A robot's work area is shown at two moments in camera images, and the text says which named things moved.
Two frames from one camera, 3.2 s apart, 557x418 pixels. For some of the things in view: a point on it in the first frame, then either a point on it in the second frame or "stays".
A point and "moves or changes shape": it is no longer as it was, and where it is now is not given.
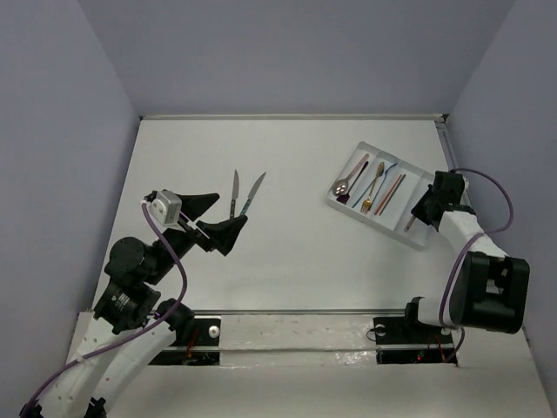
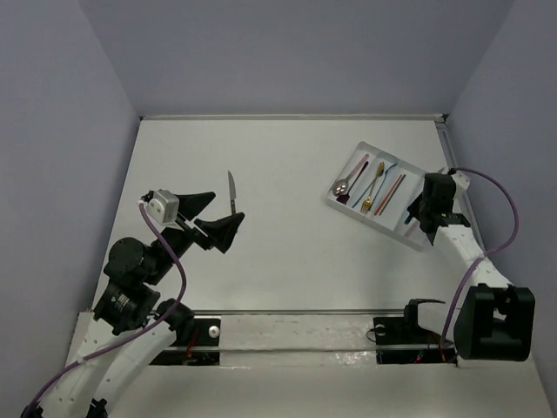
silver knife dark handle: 235,193 moves or changes shape
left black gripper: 191,227 stays
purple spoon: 345,198 stays
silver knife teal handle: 244,206 to 412,222
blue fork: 364,192 stays
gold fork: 366,205 stays
